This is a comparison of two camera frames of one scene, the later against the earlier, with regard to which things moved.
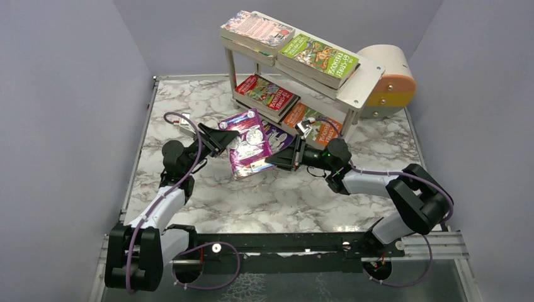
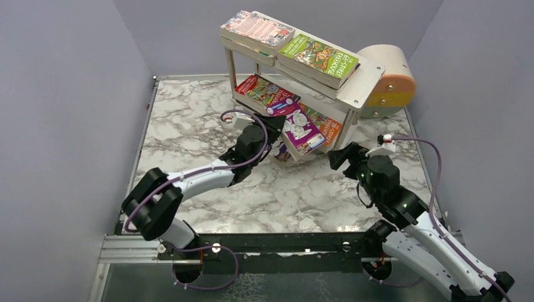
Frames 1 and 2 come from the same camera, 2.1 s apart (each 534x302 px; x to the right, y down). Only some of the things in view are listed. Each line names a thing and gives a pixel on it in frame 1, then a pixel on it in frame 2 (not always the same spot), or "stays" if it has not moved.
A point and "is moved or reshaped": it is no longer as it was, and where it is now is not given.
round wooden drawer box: [397, 86] stays
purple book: [250, 152] is moved or reshaped
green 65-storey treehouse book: [317, 60] stays
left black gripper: [208, 139] → [272, 124]
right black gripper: [297, 153] → [348, 154]
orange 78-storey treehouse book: [325, 128] stays
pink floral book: [255, 30] stays
